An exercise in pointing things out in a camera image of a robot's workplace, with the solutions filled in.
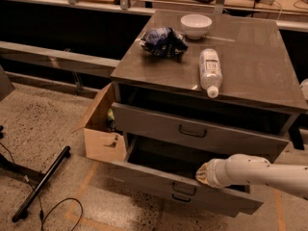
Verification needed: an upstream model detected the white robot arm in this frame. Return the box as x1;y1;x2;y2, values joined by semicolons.
195;154;308;200

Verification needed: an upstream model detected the grey metal rail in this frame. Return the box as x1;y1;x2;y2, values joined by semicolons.
0;41;119;78

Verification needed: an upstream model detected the grey top drawer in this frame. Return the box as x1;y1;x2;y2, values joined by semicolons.
112;102;289;162

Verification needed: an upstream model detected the black metal stand leg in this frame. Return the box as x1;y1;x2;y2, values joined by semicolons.
12;146;70;222

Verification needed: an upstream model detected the open cardboard box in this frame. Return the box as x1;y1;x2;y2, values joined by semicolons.
71;84;126;163

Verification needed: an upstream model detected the crumpled blue chip bag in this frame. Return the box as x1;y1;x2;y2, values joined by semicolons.
140;27;188;58

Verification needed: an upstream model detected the white ceramic bowl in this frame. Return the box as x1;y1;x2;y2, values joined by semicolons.
180;14;212;39

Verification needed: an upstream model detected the clear plastic water bottle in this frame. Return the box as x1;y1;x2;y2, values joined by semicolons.
199;48;222;98

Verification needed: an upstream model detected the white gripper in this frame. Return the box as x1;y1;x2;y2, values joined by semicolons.
195;159;228;188

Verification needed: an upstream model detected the grey bottom drawer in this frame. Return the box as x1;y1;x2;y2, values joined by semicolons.
167;192;249;218

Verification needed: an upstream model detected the black floor cable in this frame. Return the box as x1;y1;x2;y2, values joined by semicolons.
0;141;84;231

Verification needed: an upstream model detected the grey drawer cabinet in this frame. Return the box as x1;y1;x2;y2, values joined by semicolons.
110;9;308;204

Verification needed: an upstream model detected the grey drawer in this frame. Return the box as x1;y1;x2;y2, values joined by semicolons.
167;192;249;218
114;134;263;215
112;102;289;162

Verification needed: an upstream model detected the green item in box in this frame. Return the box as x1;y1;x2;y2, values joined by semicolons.
107;109;116;131

